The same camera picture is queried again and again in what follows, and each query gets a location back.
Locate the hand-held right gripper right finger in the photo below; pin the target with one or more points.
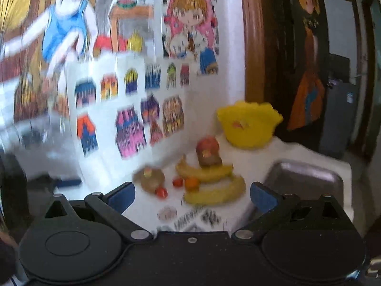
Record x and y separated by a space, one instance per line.
262 199

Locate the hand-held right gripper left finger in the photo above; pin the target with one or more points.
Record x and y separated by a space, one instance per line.
122 196

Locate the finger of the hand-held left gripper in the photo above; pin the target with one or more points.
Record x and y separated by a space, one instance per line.
67 182

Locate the yellow banana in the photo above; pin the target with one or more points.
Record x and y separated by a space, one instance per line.
208 174
214 194

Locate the red cherry tomato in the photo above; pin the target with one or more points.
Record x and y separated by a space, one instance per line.
161 192
177 182

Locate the yellow plastic bowl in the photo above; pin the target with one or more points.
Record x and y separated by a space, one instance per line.
250 128

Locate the metal tray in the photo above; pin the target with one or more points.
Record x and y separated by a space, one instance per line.
303 178

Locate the printed paper sheet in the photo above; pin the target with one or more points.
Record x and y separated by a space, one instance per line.
196 217

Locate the small orange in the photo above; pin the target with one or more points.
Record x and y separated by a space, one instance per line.
192 184

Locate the red apple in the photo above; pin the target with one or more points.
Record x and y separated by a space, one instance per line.
207 145

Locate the grey washing machine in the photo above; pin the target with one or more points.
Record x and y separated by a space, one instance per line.
339 119

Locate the orange dress door poster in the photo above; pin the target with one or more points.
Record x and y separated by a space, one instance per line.
308 95

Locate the dark wooden door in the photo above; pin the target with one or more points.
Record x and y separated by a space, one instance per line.
276 65

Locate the dark box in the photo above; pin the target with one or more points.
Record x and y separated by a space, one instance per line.
339 65

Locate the colourful houses wall poster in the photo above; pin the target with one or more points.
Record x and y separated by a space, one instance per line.
131 119

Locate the cartoon room wall poster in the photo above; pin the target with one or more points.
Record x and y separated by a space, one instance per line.
59 29

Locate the brown wooden door frame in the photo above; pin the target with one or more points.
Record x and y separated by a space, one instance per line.
253 41

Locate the pink cartoon wall poster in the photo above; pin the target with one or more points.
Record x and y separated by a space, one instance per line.
190 20

